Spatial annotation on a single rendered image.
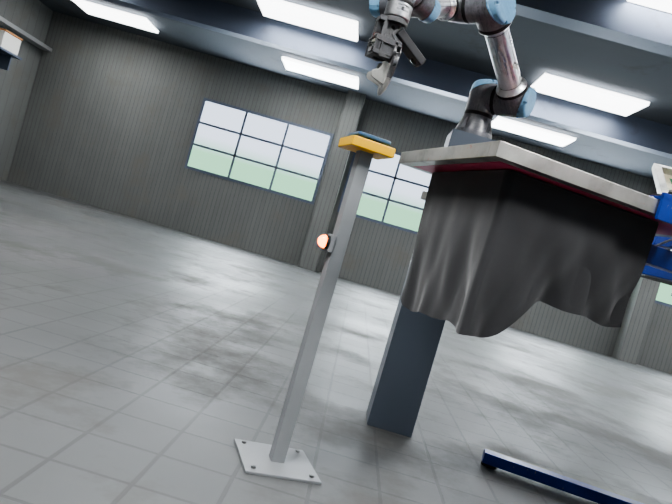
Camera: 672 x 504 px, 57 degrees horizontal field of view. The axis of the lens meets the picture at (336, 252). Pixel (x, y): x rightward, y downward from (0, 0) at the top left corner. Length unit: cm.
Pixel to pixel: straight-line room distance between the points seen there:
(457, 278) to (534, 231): 23
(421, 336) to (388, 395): 26
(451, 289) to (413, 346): 79
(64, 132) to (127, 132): 113
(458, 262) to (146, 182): 1012
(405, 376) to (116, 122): 993
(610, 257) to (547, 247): 19
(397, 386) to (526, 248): 104
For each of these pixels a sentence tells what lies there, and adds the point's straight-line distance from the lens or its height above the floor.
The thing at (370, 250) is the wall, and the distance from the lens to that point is 1088.
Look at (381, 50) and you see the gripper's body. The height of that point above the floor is 120.
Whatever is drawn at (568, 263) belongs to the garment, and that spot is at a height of 77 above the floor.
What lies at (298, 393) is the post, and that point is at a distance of 182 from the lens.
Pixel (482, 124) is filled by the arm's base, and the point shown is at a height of 125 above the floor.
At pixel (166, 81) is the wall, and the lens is 1175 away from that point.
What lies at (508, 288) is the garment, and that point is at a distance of 163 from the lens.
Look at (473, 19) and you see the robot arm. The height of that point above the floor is 151.
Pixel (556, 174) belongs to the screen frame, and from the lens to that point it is 158.
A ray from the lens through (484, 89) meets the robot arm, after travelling 257.
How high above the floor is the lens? 67
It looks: 1 degrees down
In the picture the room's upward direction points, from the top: 16 degrees clockwise
